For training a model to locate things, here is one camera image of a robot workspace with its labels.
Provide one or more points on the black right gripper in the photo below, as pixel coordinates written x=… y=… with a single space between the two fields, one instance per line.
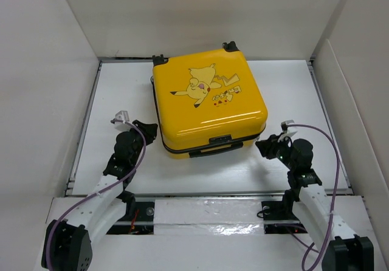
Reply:
x=266 y=147

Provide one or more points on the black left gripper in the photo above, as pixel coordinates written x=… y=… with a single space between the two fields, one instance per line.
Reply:
x=149 y=130

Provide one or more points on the yellow hard-shell suitcase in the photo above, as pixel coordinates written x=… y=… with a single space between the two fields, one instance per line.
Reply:
x=207 y=103

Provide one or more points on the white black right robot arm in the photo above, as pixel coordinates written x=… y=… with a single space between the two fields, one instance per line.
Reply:
x=306 y=201

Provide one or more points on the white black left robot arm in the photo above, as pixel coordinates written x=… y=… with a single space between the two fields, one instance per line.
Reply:
x=70 y=239

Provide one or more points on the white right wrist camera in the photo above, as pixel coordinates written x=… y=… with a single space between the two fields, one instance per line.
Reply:
x=286 y=131

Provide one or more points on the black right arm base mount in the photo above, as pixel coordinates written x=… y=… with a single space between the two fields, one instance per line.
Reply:
x=289 y=214

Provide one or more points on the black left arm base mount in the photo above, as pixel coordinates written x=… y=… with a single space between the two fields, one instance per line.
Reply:
x=138 y=219

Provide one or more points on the aluminium mounting rail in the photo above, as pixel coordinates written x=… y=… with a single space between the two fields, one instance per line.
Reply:
x=197 y=211

